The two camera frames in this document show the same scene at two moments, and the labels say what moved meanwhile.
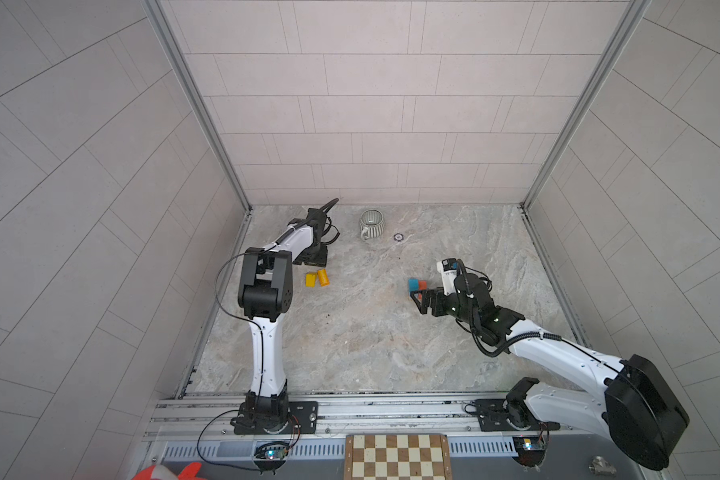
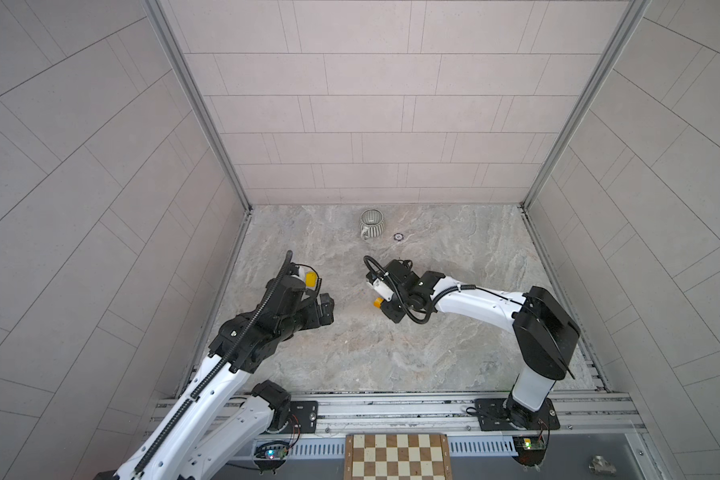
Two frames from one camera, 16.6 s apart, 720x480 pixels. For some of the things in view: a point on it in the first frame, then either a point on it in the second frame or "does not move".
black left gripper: (320, 259) → (313, 319)
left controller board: (270, 456) does not move
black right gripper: (425, 299) → (389, 313)
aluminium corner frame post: (634, 16) does not move
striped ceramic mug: (372, 224) does not move
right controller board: (529, 450) does not move
